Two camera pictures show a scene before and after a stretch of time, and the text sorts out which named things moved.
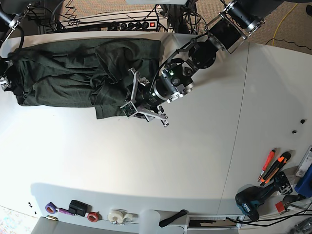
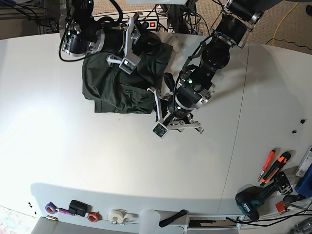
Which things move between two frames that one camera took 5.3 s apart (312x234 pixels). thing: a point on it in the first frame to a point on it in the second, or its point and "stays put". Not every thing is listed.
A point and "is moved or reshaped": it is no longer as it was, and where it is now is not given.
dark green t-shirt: x=93 y=73 is moved or reshaped
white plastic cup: x=149 y=221 stays put
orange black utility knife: x=275 y=167 stays put
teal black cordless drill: x=248 y=198 stays put
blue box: x=303 y=184 stays put
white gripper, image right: x=131 y=108 to x=161 y=128
